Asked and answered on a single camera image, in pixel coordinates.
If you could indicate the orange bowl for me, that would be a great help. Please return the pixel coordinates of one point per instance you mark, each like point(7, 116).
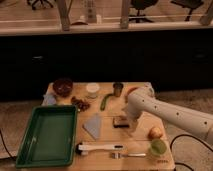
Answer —
point(128, 92)

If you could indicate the office chair right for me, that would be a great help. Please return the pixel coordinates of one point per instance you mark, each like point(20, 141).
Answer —
point(190, 4)

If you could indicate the green lidded cup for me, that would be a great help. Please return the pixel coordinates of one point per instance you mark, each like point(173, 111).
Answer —
point(156, 150)

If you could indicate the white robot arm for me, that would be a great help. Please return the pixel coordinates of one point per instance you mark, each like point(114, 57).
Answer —
point(198, 123)

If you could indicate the green cucumber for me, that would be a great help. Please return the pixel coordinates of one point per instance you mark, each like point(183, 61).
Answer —
point(104, 101)

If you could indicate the brown grape bunch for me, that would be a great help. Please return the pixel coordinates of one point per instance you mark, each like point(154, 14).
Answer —
point(82, 105)

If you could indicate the silver fork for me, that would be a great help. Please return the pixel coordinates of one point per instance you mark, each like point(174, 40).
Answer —
point(120, 155)

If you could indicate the office chair left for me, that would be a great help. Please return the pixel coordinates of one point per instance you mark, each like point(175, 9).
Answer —
point(43, 3)

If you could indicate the red yellow apple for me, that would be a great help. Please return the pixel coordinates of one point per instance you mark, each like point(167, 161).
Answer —
point(155, 133)

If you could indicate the office chair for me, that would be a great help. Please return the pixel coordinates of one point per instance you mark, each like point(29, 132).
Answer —
point(141, 5)
point(43, 3)
point(190, 4)

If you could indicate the office chair middle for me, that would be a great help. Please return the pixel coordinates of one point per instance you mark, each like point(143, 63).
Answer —
point(141, 5)

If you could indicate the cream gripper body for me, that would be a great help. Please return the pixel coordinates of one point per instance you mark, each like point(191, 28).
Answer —
point(133, 123)

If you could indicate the grey triangular cloth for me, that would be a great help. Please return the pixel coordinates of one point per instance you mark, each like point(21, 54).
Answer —
point(93, 126)

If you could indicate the dark metal cup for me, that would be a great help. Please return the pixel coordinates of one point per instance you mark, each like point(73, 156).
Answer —
point(118, 87)

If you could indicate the dark red bowl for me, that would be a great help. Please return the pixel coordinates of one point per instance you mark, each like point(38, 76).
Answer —
point(63, 87)

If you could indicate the white handled brush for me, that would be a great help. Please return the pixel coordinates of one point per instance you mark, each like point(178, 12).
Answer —
point(84, 149)

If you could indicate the green plastic tray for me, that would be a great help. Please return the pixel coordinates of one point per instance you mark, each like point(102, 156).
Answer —
point(49, 138)

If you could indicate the light blue cloth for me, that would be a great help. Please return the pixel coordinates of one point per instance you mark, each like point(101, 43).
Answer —
point(49, 99)

